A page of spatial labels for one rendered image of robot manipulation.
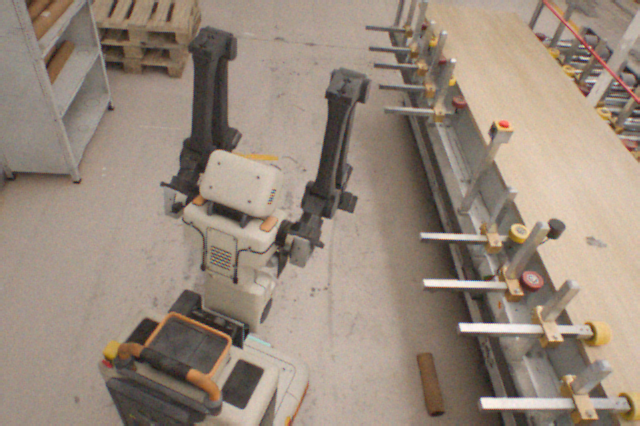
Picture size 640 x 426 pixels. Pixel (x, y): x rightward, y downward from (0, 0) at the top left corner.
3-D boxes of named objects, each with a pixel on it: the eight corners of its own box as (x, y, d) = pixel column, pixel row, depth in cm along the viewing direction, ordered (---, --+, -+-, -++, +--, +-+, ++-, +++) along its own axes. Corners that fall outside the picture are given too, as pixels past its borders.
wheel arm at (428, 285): (422, 292, 181) (425, 285, 178) (420, 284, 183) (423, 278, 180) (529, 295, 186) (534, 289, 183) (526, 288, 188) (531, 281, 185)
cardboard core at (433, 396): (431, 410, 225) (419, 352, 246) (426, 417, 231) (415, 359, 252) (447, 410, 226) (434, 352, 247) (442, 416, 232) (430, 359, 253)
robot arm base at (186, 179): (158, 184, 149) (191, 197, 147) (168, 161, 150) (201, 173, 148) (170, 191, 158) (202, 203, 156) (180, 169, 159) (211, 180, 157)
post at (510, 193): (469, 266, 219) (510, 190, 185) (467, 260, 221) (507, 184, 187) (476, 267, 219) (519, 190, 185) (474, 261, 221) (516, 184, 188)
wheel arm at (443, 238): (419, 244, 199) (422, 237, 196) (418, 238, 202) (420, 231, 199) (517, 248, 204) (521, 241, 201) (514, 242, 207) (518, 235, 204)
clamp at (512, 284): (506, 302, 182) (511, 294, 179) (495, 273, 192) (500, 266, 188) (520, 302, 183) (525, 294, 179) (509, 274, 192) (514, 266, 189)
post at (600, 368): (528, 434, 164) (603, 369, 131) (525, 423, 167) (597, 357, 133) (538, 434, 165) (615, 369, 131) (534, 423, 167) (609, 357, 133)
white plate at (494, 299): (495, 321, 190) (504, 307, 183) (477, 269, 208) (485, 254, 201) (496, 321, 190) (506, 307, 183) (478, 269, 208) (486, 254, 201)
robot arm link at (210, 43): (182, 31, 131) (214, 41, 129) (208, 23, 142) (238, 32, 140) (178, 169, 156) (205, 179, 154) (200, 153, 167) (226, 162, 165)
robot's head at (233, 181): (258, 220, 133) (276, 169, 132) (193, 195, 137) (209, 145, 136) (273, 219, 147) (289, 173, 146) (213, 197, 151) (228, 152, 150)
